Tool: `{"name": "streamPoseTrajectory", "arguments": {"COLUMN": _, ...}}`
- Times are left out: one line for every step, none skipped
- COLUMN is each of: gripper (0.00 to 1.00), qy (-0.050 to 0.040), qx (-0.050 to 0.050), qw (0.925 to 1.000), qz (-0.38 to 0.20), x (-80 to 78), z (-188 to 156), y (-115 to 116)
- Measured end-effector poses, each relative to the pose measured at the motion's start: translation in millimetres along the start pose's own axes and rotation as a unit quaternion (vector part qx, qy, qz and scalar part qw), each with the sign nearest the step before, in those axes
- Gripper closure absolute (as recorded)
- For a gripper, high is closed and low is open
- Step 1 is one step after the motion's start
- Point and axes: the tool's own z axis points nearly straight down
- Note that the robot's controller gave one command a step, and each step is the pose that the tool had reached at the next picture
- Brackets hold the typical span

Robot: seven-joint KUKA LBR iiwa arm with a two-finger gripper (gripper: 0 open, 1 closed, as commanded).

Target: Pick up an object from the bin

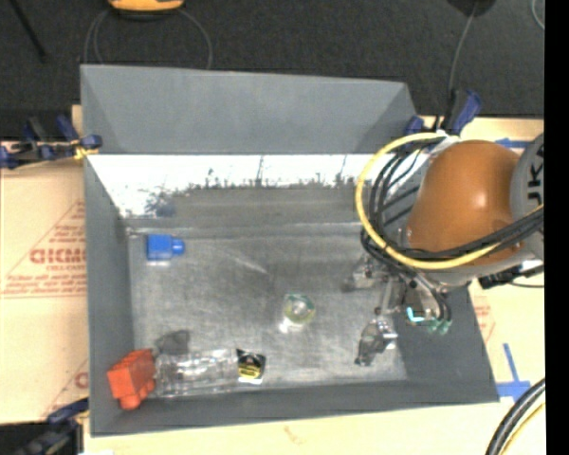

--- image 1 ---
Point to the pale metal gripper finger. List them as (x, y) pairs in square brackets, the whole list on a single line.
[(372, 341), (360, 278)]

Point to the clear round glass thing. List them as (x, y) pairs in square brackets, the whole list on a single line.
[(298, 311)]

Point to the black and yellow packet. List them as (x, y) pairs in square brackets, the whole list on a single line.
[(250, 366)]

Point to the grey metal bin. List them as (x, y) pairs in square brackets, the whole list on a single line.
[(227, 282)]

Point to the clear plastic bottle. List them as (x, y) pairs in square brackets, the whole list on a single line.
[(194, 371)]

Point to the dark grey lump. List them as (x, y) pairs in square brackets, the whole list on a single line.
[(173, 342)]

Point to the blue toy block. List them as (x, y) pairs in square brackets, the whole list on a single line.
[(160, 246)]

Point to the red toy block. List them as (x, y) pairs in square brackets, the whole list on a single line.
[(132, 377)]

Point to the brown cardboard board red print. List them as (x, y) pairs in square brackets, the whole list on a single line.
[(38, 330)]

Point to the black cylinder on white bracket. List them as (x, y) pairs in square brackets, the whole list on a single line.
[(499, 279)]

